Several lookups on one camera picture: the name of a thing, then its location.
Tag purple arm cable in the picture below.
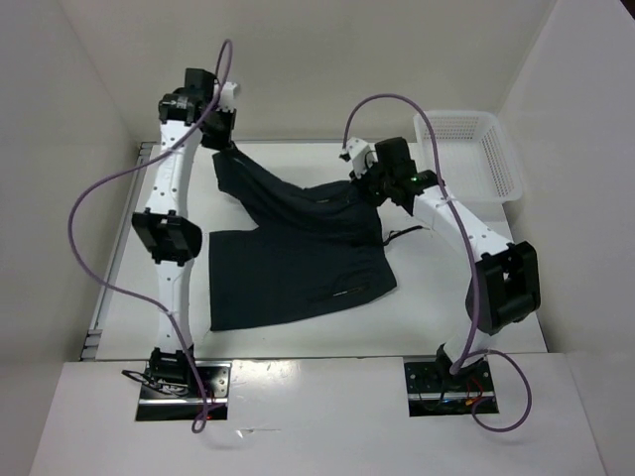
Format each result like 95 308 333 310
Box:
339 94 534 433
66 39 235 433

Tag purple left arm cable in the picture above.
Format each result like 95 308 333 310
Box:
66 39 235 433

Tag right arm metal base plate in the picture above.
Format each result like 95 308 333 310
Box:
403 357 499 417

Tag dark navy shorts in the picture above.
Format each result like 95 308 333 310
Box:
208 148 397 332

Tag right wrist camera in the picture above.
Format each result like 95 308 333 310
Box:
339 138 374 179

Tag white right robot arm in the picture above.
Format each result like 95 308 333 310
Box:
340 137 541 390

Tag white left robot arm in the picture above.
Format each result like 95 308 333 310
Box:
132 68 236 397

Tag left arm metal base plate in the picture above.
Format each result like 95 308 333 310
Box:
127 361 232 422

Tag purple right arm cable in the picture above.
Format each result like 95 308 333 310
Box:
339 94 534 433

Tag white plastic perforated basket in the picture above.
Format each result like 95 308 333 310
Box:
413 110 523 204

